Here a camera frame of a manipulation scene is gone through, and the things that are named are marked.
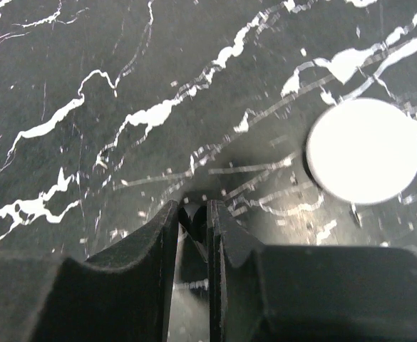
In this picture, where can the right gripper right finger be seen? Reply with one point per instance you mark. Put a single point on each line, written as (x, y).
(262, 292)

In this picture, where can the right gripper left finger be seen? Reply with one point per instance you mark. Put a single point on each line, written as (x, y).
(122, 293)

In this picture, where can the black earbud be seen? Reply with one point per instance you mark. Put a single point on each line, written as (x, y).
(193, 219)

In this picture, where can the white earbud charging case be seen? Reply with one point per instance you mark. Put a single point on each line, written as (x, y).
(363, 151)

